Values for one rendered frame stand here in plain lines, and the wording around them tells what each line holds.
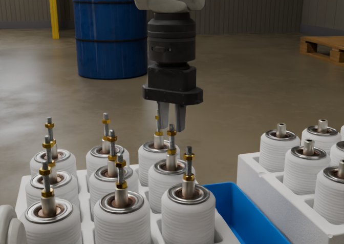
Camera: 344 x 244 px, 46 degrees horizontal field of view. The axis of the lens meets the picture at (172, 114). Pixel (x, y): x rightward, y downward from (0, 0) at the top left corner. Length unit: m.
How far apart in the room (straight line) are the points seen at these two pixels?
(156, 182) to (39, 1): 6.44
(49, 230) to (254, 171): 0.54
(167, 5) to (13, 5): 6.50
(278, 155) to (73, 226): 0.53
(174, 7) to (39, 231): 0.43
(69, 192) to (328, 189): 0.49
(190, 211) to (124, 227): 0.11
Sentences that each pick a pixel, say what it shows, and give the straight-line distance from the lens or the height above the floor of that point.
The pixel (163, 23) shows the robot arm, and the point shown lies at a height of 0.54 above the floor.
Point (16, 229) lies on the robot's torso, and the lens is 0.46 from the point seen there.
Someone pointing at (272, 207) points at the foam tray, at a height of 0.13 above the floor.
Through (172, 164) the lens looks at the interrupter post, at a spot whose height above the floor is 0.26.
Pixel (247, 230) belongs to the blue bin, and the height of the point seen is 0.04.
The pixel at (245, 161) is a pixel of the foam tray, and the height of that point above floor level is 0.18.
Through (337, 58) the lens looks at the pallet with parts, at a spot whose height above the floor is 0.05.
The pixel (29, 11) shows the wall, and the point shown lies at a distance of 7.16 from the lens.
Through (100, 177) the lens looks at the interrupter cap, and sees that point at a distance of 0.80.
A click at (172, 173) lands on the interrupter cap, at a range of 0.80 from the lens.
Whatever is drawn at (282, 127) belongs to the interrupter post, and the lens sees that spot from 1.03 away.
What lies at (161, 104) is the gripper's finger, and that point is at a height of 0.38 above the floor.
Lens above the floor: 0.59
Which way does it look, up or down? 17 degrees down
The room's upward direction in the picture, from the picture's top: straight up
